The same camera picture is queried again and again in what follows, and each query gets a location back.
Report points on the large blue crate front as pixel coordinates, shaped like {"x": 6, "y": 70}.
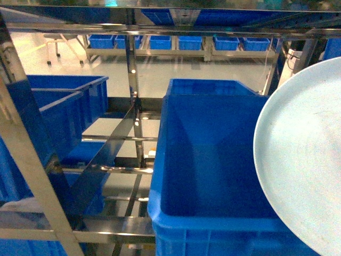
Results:
{"x": 205, "y": 197}

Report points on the blue crate far left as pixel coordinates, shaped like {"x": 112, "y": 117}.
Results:
{"x": 13, "y": 184}

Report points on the blue crate behind front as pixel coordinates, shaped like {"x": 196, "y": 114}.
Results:
{"x": 181, "y": 86}

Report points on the blue crate left shelf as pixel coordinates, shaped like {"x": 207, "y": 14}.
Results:
{"x": 58, "y": 109}

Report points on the stainless steel shelf rack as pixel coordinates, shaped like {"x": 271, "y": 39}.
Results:
{"x": 93, "y": 208}

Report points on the light blue round plate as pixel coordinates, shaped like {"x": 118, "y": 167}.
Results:
{"x": 296, "y": 151}

